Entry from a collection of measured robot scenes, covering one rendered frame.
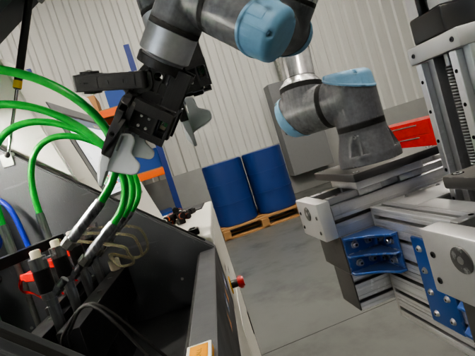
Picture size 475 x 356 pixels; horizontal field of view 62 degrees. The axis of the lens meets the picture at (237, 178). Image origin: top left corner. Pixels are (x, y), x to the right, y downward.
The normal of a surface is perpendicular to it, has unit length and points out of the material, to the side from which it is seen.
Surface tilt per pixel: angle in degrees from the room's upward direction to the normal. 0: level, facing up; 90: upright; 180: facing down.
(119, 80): 100
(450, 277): 90
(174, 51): 121
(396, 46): 90
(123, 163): 91
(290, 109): 78
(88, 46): 90
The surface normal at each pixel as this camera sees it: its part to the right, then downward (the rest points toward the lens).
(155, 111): -0.08, 0.33
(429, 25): -0.93, 0.31
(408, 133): -0.77, 0.29
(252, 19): -0.33, 0.05
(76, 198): 0.07, 0.06
